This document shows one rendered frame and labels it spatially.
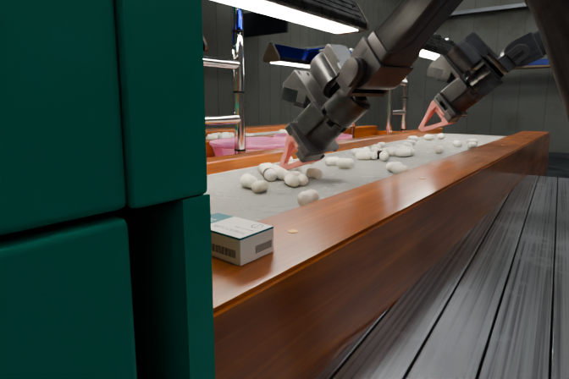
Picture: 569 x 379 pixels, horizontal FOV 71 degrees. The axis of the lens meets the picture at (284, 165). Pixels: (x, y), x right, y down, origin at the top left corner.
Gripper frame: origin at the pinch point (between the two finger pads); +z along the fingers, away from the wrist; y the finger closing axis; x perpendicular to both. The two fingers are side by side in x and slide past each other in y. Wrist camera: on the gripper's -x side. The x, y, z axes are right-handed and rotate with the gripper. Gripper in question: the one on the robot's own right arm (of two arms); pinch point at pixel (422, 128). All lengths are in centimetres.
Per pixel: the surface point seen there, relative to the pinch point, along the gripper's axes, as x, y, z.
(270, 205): 6, 59, 4
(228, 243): 12, 80, -9
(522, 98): -60, -700, 48
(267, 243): 14, 77, -10
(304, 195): 8, 57, 0
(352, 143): -10.5, -6.8, 21.3
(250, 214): 7, 64, 3
